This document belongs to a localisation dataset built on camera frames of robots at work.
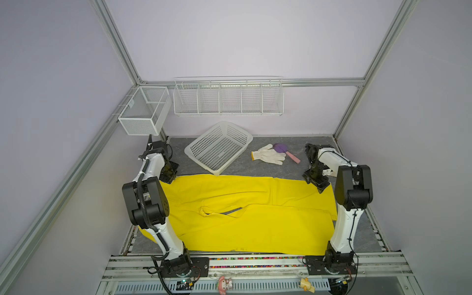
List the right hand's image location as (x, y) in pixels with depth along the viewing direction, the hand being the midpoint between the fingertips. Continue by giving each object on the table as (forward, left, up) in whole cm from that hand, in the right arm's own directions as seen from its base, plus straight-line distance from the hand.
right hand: (311, 183), depth 96 cm
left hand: (+2, +70, +6) cm, 70 cm away
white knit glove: (+22, +21, -3) cm, 31 cm away
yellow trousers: (-16, +34, -2) cm, 37 cm away
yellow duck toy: (-43, +14, +2) cm, 45 cm away
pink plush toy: (-43, +44, +1) cm, 61 cm away
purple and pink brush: (+26, +12, -1) cm, 29 cm away
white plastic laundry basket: (+28, +52, -3) cm, 59 cm away
